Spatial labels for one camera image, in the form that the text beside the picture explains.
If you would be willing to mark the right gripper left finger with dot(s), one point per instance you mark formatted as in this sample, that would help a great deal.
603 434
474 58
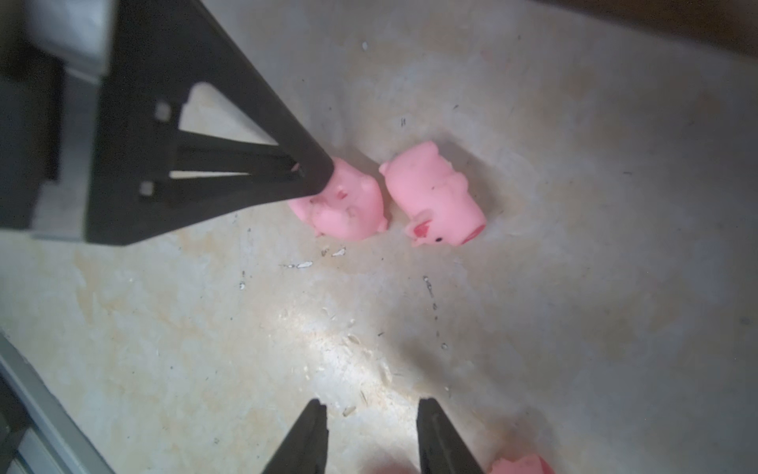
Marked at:
304 450

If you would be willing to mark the two-tier wooden metal shelf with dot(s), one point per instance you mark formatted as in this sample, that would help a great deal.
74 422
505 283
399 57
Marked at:
726 25

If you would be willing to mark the pink pig toy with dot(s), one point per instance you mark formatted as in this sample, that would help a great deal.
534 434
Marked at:
350 208
434 196
530 464

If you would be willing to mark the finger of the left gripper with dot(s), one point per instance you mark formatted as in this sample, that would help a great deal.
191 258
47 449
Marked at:
188 130

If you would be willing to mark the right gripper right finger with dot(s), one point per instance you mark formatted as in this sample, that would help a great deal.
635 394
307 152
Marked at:
441 448

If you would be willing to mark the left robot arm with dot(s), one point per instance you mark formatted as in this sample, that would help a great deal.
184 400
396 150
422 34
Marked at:
91 145

